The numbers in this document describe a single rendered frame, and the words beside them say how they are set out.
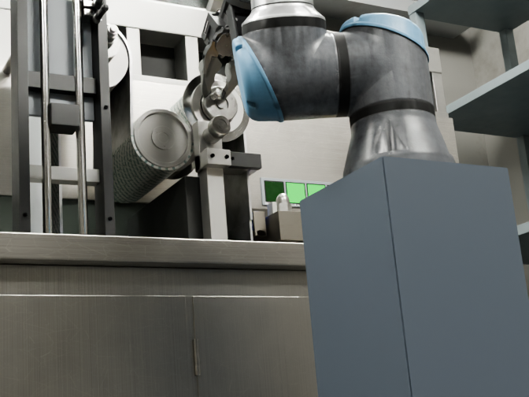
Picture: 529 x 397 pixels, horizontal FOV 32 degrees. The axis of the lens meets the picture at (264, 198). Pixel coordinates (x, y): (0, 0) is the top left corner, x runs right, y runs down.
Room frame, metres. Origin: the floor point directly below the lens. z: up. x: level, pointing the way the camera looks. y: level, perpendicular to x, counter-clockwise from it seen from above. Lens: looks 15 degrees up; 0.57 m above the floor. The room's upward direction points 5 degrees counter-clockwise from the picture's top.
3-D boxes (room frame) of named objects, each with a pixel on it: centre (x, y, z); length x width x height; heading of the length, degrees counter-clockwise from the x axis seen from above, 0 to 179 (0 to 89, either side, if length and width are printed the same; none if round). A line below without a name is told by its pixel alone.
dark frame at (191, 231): (1.88, 0.20, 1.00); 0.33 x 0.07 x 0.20; 29
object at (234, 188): (1.89, 0.09, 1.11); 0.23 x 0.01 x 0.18; 29
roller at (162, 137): (1.81, 0.25, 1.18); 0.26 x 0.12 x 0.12; 29
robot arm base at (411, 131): (1.20, -0.18, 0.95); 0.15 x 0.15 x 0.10
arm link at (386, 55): (1.20, -0.18, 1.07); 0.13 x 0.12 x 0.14; 94
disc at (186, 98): (1.76, 0.08, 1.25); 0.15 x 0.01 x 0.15; 119
